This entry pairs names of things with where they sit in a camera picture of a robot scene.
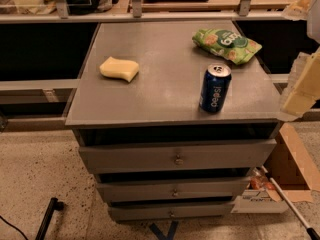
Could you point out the orange snack packet in box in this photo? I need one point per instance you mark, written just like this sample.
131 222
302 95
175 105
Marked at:
259 181

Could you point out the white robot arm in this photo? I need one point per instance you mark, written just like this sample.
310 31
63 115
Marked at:
313 30

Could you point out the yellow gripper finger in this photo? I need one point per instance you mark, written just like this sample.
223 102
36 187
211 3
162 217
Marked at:
297 10

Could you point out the bottom grey drawer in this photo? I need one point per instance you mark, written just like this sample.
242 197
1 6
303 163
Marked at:
170 211

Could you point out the yellow sponge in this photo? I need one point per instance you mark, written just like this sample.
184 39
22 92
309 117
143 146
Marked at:
119 69

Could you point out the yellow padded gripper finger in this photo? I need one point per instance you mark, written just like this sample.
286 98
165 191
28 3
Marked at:
303 88

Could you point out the cardboard box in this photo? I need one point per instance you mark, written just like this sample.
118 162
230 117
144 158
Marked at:
292 168

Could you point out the top grey drawer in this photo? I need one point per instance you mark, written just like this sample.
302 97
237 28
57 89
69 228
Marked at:
176 156

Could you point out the white stick with black handle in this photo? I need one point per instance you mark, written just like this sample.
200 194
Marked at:
310 230

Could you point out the grey drawer cabinet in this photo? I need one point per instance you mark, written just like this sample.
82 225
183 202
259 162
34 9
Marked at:
161 103

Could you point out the green rice chip bag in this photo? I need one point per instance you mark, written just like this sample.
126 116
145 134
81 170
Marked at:
227 44

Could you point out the grey drawer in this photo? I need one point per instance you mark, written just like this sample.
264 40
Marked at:
176 156
172 189
170 211

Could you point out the middle grey drawer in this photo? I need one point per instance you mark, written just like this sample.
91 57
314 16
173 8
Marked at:
172 189

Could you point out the black bar on floor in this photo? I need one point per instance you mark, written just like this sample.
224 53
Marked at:
54 205

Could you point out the blue pepsi can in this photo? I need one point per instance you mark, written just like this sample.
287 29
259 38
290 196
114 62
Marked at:
215 86

